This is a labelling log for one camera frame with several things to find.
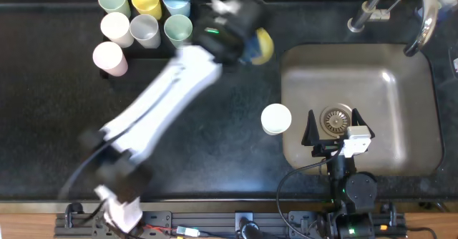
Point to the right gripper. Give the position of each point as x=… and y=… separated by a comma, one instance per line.
x=325, y=149

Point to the white cup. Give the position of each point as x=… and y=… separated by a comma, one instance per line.
x=115, y=27
x=275, y=118

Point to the yellow cup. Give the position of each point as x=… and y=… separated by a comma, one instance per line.
x=265, y=46
x=145, y=0

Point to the pink cup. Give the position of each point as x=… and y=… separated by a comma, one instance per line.
x=108, y=56

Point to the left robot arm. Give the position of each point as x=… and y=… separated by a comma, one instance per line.
x=171, y=88

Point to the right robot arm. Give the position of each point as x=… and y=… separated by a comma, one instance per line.
x=352, y=189

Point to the steel sink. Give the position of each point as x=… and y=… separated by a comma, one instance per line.
x=393, y=106

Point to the steel tap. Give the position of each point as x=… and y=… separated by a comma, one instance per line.
x=429, y=17

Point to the black tray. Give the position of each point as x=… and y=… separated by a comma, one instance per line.
x=146, y=54

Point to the grey cup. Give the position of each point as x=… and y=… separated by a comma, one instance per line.
x=144, y=29

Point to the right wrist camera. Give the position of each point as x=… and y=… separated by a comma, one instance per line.
x=356, y=142

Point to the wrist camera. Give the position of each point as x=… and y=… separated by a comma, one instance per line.
x=223, y=5
x=356, y=142

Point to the mounting rail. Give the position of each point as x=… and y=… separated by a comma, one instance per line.
x=214, y=223

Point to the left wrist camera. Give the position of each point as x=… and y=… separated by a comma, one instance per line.
x=223, y=5

